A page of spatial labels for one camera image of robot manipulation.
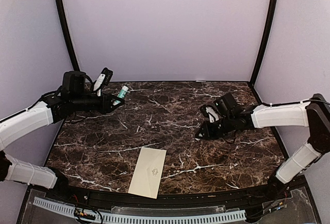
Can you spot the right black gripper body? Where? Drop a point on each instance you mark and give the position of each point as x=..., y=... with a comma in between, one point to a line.
x=218, y=131

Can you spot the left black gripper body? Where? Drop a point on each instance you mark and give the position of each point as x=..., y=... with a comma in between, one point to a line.
x=102, y=108

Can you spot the green white glue stick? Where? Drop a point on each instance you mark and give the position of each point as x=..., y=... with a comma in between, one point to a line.
x=121, y=95

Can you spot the cream paper envelope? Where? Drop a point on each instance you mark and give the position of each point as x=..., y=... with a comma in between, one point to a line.
x=148, y=172

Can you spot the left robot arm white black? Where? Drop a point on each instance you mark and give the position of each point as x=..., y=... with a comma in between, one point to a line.
x=77, y=93

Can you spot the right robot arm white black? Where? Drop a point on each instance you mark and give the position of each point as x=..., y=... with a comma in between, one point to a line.
x=311, y=116

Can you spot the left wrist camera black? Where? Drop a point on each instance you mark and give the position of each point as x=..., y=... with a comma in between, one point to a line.
x=102, y=80

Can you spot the black front table rail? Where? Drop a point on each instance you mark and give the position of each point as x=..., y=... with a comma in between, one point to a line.
x=198, y=187

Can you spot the small circuit board with wires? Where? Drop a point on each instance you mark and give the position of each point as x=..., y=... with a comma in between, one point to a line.
x=82, y=215

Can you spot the white slotted cable duct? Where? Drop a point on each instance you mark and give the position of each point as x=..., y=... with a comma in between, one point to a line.
x=67, y=210

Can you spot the left black frame post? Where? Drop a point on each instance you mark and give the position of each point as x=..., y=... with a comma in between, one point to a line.
x=66, y=34

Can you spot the black frame post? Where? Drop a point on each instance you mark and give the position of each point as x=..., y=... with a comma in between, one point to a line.
x=66, y=34
x=264, y=42

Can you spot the right black frame post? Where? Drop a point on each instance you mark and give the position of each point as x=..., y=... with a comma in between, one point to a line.
x=264, y=42

